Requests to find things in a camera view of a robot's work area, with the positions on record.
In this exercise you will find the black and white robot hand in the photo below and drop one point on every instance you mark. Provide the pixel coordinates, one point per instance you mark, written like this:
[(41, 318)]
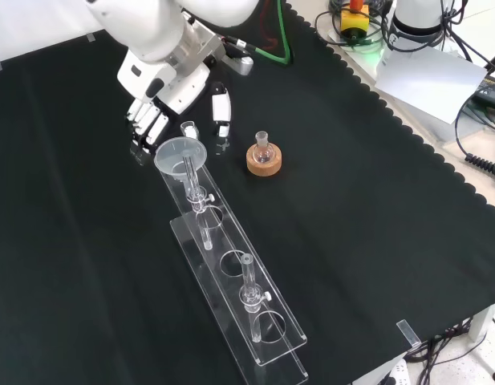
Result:
[(179, 88)]

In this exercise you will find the clear plastic funnel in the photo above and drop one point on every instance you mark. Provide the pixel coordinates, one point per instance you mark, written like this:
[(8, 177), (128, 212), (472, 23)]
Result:
[(171, 158)]

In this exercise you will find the glass weighing funnel with powder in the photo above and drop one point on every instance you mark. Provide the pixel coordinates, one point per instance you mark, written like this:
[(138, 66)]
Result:
[(189, 129)]

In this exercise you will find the clear acrylic funnel stand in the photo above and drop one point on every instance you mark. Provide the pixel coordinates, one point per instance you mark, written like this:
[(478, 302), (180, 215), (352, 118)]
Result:
[(239, 280)]

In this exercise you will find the small round-bottom glass flask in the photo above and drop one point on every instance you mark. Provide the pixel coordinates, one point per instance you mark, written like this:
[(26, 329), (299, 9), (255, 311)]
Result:
[(264, 152)]

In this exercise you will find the yellow stop button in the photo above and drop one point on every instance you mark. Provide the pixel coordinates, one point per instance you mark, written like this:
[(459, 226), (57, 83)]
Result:
[(354, 20)]

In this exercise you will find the black cloth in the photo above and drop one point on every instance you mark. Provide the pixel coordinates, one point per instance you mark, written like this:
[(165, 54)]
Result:
[(351, 240)]

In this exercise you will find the pale board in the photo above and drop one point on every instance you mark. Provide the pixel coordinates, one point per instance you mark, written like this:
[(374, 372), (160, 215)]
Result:
[(431, 84)]

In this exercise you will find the black power adapter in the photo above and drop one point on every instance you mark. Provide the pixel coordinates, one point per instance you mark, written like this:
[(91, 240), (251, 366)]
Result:
[(489, 90)]

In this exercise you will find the white power strip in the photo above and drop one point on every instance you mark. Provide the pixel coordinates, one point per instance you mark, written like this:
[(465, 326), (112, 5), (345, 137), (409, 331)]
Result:
[(395, 373)]

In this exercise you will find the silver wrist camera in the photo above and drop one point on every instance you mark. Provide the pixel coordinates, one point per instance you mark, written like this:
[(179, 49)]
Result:
[(241, 64)]

